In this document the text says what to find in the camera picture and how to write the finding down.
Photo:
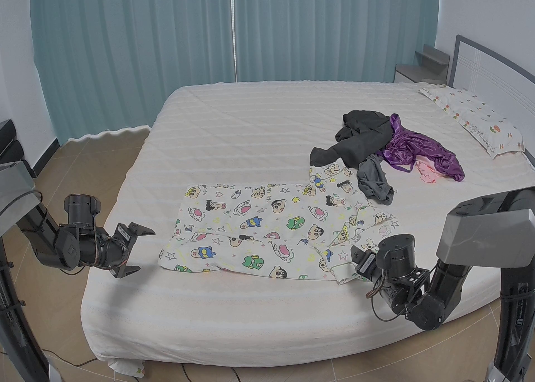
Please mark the white printed pyjama top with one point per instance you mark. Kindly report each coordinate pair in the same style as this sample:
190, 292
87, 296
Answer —
259, 225

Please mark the blue-green curtain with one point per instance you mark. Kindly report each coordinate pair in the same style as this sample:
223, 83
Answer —
334, 17
133, 46

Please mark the white printed pillow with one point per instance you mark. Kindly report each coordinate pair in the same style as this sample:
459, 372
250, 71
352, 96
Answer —
125, 367
476, 121

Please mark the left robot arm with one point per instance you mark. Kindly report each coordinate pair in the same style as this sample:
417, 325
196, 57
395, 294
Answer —
50, 242

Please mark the bed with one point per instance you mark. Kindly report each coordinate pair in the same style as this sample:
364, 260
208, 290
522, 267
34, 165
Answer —
250, 129

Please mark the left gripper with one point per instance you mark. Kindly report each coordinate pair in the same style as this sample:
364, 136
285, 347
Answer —
115, 248

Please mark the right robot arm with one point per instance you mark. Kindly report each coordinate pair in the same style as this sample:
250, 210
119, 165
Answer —
489, 230

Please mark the purple garment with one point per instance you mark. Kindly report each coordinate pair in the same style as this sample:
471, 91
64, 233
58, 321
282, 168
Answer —
418, 150

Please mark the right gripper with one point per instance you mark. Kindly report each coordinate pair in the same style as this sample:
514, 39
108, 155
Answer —
367, 265

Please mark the pink garment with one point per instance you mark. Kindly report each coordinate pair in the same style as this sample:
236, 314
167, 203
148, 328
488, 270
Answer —
427, 172

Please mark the grey bedside table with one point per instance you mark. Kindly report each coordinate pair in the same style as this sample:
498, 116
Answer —
420, 71

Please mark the grey garment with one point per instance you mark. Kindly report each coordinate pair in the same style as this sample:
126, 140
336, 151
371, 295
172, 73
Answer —
374, 182

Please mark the black garment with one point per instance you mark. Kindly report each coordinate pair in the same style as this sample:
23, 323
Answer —
363, 138

